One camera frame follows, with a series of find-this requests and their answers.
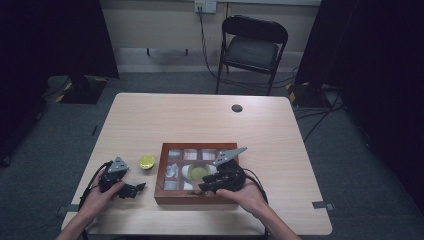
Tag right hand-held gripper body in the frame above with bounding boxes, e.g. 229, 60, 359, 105
212, 146, 249, 194

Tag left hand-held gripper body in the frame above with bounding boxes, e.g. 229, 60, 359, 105
98, 156, 131, 194

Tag brown wooden compartment box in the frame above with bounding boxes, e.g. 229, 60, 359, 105
153, 142, 242, 206

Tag person's left hand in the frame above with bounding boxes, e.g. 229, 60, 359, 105
77, 170, 127, 222

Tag person's right hand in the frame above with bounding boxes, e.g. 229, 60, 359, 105
215, 179, 268, 221

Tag white cup insert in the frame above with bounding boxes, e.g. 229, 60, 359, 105
180, 163, 218, 192

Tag set of small silvery packets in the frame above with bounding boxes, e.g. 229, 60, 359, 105
162, 148, 228, 192

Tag grey tape strip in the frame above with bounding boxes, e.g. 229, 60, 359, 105
312, 200, 336, 212
55, 203, 82, 215

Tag black yellow-striped stand base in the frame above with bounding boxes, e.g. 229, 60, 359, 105
285, 81, 332, 109
54, 75, 110, 105

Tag black folding chair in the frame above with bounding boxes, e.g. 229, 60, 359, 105
215, 14, 290, 97

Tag dark curtain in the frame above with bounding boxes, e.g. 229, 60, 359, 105
0, 0, 120, 168
294, 0, 424, 216

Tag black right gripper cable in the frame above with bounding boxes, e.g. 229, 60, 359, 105
242, 167, 270, 240

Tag black floor cables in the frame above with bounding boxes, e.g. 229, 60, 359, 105
294, 84, 346, 143

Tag white wall socket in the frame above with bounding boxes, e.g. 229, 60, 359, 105
194, 0, 218, 15

